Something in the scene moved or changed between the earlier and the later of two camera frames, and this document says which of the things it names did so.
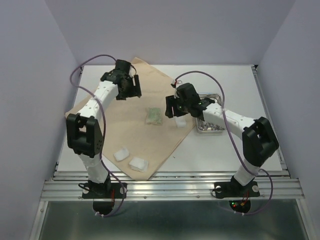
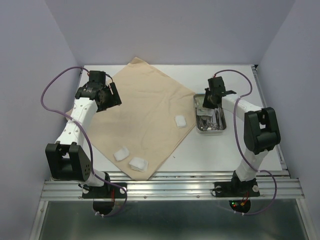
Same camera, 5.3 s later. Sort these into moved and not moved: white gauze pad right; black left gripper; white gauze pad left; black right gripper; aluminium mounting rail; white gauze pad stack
Moved: black left gripper; black right gripper
Not moved: aluminium mounting rail; white gauze pad left; white gauze pad right; white gauze pad stack
